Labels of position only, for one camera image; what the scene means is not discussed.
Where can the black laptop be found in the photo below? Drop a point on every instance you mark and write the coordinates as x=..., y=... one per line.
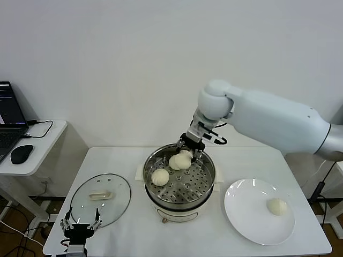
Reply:
x=10, y=112

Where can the white steamed baozi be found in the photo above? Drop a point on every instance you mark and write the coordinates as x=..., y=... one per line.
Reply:
x=173, y=163
x=160, y=177
x=186, y=158
x=277, y=206

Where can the white round plate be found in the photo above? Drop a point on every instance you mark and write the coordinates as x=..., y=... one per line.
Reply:
x=246, y=214

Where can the black computer mouse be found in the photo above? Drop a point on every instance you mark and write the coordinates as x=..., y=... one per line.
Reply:
x=21, y=154

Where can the steel perforated steamer basket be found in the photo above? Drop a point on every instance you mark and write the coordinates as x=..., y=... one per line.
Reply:
x=193, y=184

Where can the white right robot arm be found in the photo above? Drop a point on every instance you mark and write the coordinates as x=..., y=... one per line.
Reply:
x=268, y=117

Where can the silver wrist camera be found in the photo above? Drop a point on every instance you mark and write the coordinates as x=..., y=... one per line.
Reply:
x=76, y=251
x=195, y=132

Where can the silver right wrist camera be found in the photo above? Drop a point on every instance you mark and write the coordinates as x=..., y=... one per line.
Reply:
x=195, y=132

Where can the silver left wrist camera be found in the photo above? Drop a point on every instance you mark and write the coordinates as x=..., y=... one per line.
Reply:
x=76, y=251

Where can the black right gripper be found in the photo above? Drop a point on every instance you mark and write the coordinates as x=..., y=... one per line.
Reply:
x=194, y=144

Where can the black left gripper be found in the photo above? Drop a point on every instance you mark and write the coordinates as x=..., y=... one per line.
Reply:
x=77, y=232

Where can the white floor power strip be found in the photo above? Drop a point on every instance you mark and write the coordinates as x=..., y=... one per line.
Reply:
x=52, y=218

